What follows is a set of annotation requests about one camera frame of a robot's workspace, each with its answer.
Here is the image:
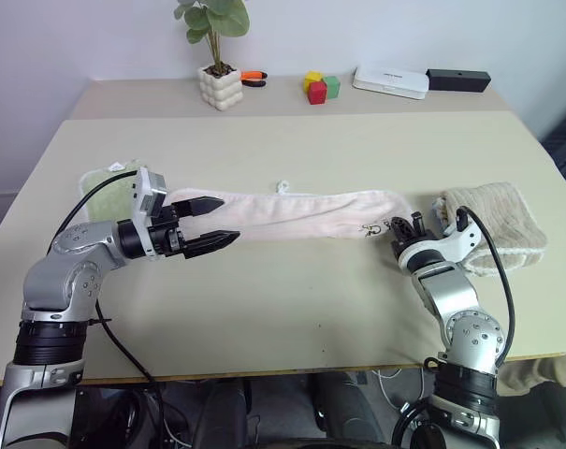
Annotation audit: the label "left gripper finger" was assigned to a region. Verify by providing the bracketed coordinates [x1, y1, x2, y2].
[183, 230, 241, 260]
[171, 196, 225, 219]

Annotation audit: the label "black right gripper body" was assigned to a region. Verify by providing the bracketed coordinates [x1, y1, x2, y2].
[388, 225, 434, 249]

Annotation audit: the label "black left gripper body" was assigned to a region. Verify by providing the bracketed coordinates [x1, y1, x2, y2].
[149, 201, 189, 259]

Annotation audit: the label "pink towel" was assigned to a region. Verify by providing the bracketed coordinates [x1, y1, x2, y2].
[167, 179, 413, 245]

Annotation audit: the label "green towel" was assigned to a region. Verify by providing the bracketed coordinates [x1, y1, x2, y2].
[79, 158, 146, 226]

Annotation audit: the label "beige knitted towel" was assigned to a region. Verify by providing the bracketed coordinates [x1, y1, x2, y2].
[431, 181, 548, 278]

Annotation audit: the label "white bubble plant pot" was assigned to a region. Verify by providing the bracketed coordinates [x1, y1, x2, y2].
[197, 63, 244, 113]

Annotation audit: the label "orange black pliers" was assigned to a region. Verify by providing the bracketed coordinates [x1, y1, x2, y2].
[239, 69, 269, 89]

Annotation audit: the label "white flat box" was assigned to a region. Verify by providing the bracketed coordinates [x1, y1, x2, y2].
[352, 65, 430, 101]

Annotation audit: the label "black oblong box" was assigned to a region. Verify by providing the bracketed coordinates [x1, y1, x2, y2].
[426, 68, 492, 94]

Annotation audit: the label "red cube block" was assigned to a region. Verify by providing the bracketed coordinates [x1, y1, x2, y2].
[308, 80, 329, 106]

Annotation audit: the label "black chair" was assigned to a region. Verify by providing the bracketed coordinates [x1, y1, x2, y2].
[541, 98, 566, 194]

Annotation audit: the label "dark rounded shape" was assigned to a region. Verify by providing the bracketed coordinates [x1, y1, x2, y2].
[308, 369, 387, 449]

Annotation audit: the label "green leafy plant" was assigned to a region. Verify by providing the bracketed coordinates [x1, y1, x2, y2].
[173, 0, 252, 72]

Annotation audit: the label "beige cloth under table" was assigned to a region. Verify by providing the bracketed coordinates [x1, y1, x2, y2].
[496, 354, 566, 409]

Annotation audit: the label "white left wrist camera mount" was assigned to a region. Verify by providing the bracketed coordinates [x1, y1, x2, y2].
[131, 167, 169, 261]

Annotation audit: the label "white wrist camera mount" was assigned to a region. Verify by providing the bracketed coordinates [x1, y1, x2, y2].
[131, 167, 169, 261]
[396, 218, 481, 268]

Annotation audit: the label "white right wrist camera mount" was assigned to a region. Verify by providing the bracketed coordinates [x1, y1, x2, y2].
[396, 218, 481, 268]

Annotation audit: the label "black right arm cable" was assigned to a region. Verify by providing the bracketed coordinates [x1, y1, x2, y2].
[422, 205, 517, 371]

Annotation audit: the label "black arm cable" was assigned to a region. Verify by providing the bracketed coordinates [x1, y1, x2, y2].
[48, 168, 167, 449]
[422, 205, 517, 371]

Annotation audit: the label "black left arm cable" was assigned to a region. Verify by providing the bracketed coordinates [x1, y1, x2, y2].
[48, 168, 167, 449]

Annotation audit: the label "thin white cable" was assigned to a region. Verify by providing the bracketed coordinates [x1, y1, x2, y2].
[369, 367, 429, 414]

